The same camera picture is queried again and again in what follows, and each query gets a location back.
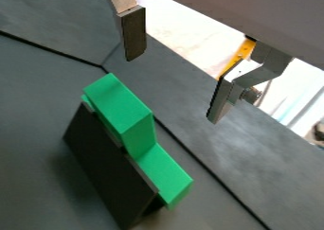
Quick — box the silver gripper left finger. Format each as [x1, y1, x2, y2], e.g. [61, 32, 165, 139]
[106, 0, 148, 62]

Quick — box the green bridge-shaped block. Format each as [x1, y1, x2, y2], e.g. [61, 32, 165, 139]
[82, 73, 195, 209]

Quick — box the black angle fixture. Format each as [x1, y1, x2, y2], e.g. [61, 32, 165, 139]
[64, 102, 163, 230]

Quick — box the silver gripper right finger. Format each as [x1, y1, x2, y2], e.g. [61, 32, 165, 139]
[207, 42, 293, 123]

